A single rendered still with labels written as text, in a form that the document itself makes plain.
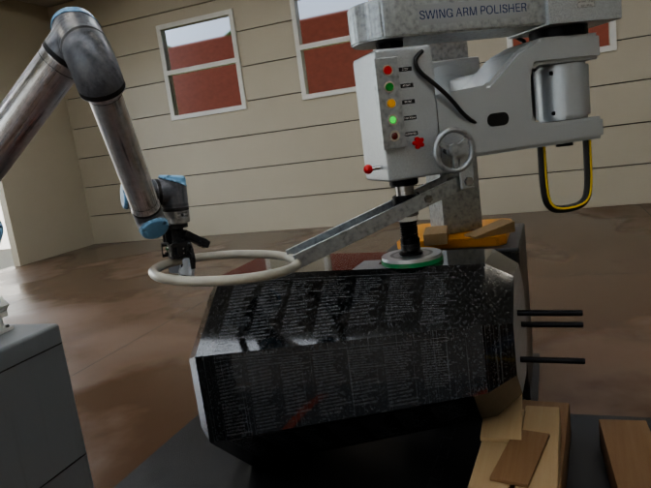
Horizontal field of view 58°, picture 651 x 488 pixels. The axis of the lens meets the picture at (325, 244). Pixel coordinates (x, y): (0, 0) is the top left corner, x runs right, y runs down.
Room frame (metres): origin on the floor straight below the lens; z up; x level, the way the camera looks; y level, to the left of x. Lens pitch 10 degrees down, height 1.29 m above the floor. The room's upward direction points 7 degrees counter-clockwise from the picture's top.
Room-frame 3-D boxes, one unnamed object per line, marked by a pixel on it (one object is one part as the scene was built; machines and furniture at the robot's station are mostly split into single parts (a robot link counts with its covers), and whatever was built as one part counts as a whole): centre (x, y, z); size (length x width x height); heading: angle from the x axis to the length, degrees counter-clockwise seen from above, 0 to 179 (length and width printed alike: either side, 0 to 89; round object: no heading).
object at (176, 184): (2.02, 0.50, 1.18); 0.10 x 0.09 x 0.12; 121
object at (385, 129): (1.91, -0.26, 1.37); 0.08 x 0.03 x 0.28; 105
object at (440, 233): (2.57, -0.49, 0.81); 0.20 x 0.10 x 0.05; 166
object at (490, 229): (2.56, -0.73, 0.80); 0.20 x 0.10 x 0.05; 105
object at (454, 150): (1.95, -0.44, 1.20); 0.15 x 0.10 x 0.15; 105
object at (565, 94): (2.20, -0.94, 1.34); 0.19 x 0.19 x 0.20
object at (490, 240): (2.78, -0.64, 0.76); 0.49 x 0.49 x 0.05; 68
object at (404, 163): (2.06, -0.38, 1.32); 0.36 x 0.22 x 0.45; 105
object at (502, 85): (2.12, -0.68, 1.30); 0.74 x 0.23 x 0.49; 105
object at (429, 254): (2.04, -0.30, 0.84); 0.21 x 0.21 x 0.01
